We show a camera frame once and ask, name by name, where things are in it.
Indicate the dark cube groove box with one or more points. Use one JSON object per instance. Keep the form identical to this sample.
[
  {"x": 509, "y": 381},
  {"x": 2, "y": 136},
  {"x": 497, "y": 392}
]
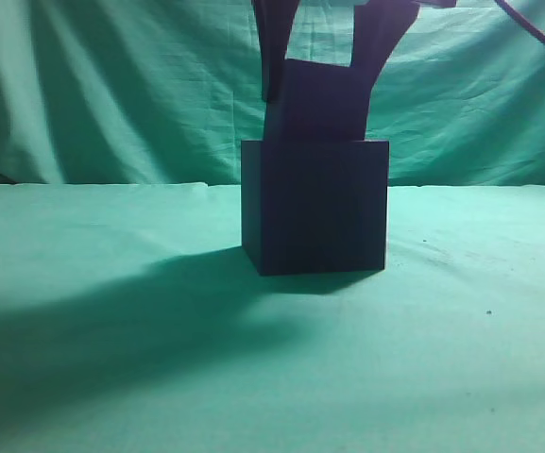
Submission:
[{"x": 314, "y": 207}]

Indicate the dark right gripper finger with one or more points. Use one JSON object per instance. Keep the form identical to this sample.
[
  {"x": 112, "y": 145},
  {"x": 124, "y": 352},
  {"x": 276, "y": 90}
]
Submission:
[{"x": 378, "y": 26}]

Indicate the green table cloth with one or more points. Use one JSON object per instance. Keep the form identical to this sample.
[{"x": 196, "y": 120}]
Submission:
[{"x": 132, "y": 321}]

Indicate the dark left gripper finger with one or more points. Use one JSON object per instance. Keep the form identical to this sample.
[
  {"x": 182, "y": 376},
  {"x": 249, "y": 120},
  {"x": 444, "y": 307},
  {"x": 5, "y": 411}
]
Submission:
[{"x": 274, "y": 21}]

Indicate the dark purple cube block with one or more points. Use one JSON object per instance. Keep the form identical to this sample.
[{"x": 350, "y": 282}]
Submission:
[{"x": 318, "y": 101}]

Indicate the green backdrop cloth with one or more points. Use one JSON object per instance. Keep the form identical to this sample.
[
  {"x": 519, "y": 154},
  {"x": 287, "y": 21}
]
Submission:
[{"x": 164, "y": 91}]

